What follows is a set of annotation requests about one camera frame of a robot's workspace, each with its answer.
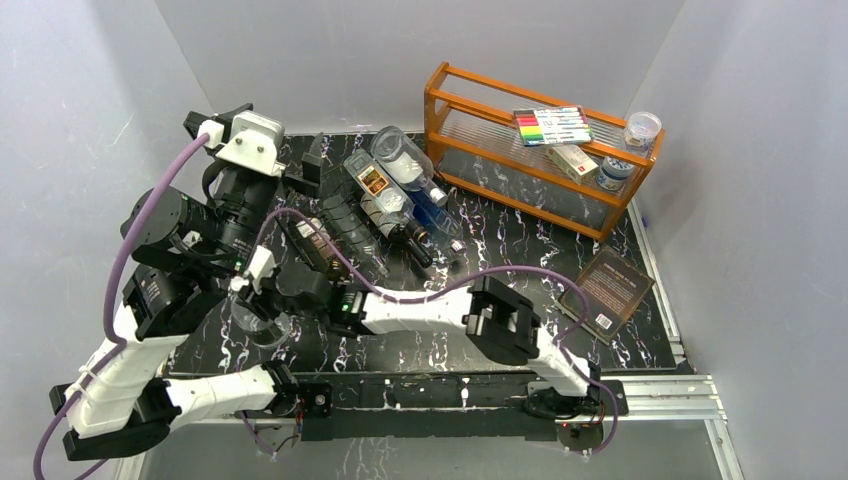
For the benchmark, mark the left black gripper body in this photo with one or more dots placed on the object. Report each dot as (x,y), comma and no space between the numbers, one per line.
(242,201)

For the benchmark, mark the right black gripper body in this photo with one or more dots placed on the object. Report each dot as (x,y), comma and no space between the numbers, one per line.
(270,301)

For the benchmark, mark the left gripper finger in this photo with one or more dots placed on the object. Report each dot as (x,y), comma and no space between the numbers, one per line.
(194,120)
(304,175)

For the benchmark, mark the round clear glass bottle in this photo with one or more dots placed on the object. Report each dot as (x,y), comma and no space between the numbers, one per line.
(266,327)

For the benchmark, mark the square clear liquor bottle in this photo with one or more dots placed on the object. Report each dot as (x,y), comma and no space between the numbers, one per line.
(378,186)

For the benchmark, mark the blue glass bottle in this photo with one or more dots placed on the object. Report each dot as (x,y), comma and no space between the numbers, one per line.
(444,230)

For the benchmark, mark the dark olive wine bottle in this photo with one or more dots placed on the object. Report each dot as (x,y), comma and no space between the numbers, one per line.
(400,230)

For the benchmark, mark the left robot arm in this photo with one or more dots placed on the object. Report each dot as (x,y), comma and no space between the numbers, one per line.
(189,244)

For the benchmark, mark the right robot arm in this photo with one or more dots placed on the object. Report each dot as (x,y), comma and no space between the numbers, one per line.
(499,321)

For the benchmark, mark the large clear glass bottle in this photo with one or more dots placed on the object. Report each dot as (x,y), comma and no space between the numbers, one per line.
(406,163)

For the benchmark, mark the orange wooden shelf rack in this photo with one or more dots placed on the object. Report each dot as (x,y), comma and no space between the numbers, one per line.
(473,140)

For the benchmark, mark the coloured marker pen set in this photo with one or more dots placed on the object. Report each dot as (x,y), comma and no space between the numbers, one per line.
(552,126)

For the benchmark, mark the small white carton box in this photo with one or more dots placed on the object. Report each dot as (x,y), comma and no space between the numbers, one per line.
(573,161)

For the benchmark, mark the brown book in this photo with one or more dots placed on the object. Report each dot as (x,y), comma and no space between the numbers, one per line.
(614,288)

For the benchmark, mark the clear plastic jar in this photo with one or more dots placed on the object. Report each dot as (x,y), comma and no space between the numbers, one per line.
(640,132)

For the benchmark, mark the black wire wine rack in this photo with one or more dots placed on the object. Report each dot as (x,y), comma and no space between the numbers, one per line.
(339,182)

